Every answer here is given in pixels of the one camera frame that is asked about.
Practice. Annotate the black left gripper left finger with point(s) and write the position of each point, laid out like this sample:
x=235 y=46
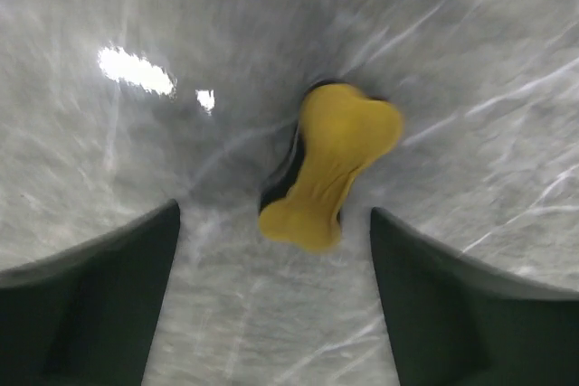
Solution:
x=88 y=315

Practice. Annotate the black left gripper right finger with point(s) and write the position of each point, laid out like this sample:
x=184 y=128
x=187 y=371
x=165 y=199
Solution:
x=455 y=320

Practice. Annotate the yellow black whiteboard eraser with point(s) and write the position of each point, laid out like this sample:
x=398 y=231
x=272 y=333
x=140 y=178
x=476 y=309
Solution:
x=340 y=132

